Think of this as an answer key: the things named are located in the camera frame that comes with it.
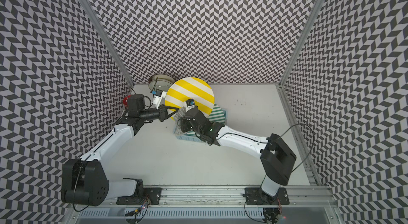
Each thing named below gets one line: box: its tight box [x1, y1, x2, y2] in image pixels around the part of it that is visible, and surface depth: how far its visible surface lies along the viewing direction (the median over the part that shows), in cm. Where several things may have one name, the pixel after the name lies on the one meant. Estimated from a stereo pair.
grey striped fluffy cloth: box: [174, 105, 187, 127], surface depth 77 cm
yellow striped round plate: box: [164, 76, 216, 117], surface depth 80 cm
